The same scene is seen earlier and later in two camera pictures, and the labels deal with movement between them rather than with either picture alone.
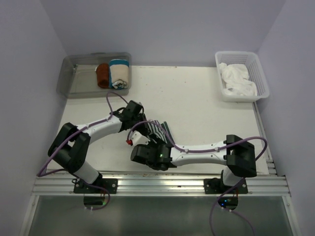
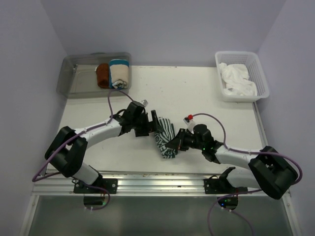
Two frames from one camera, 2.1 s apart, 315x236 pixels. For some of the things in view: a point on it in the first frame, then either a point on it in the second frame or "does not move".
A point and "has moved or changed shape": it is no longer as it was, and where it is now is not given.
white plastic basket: x=256 y=74 does not move
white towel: x=236 y=77 does not move
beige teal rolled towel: x=118 y=73 does not move
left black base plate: x=110 y=184 does not move
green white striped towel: x=158 y=134 has moved or changed shape
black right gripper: x=146 y=145 to x=177 y=142
